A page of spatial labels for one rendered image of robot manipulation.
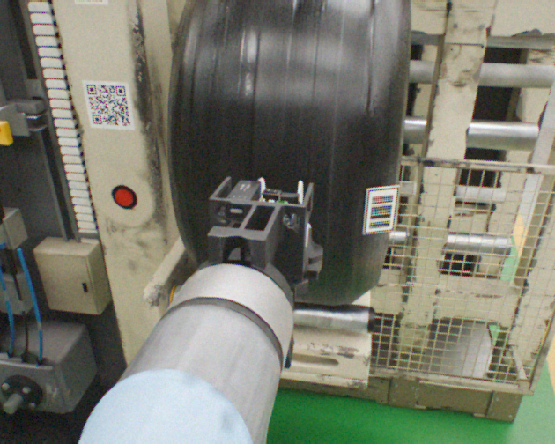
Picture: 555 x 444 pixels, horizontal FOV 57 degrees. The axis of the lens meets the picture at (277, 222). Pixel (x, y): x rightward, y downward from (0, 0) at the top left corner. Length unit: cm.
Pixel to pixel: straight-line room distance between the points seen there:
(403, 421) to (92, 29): 155
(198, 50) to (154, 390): 47
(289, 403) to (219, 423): 170
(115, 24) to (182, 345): 63
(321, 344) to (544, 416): 134
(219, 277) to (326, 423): 160
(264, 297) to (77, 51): 62
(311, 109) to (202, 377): 40
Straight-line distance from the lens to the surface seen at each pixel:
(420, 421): 193
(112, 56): 83
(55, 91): 90
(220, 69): 61
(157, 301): 86
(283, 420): 187
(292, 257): 38
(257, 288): 29
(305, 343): 87
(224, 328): 26
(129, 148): 86
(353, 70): 59
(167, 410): 22
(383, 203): 61
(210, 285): 29
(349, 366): 88
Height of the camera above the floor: 146
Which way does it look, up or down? 30 degrees down
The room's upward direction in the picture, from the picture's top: straight up
